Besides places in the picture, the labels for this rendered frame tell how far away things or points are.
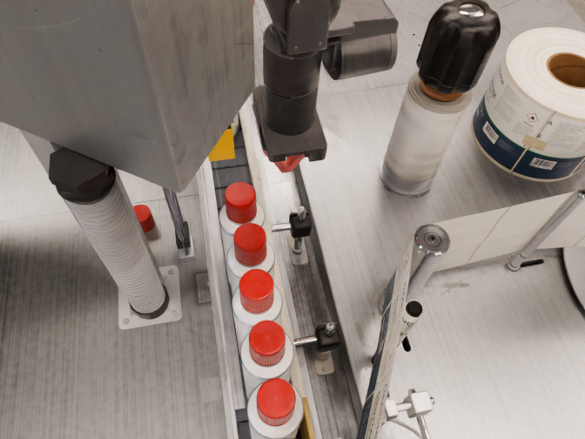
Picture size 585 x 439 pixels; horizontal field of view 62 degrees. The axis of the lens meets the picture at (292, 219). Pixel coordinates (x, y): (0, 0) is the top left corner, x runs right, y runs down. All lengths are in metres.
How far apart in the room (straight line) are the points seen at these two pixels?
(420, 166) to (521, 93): 0.18
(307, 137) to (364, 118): 0.36
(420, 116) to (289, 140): 0.21
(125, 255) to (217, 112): 0.14
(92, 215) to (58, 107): 0.07
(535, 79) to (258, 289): 0.54
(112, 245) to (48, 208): 0.54
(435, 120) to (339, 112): 0.26
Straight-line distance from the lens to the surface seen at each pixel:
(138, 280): 0.40
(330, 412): 0.69
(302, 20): 0.42
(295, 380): 0.61
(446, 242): 0.54
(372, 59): 0.50
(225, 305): 0.59
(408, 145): 0.71
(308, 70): 0.47
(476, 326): 0.72
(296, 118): 0.51
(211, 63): 0.25
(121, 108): 0.24
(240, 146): 0.82
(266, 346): 0.44
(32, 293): 0.81
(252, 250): 0.48
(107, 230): 0.33
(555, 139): 0.82
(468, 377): 0.69
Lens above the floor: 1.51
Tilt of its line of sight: 58 degrees down
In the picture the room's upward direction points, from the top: 5 degrees clockwise
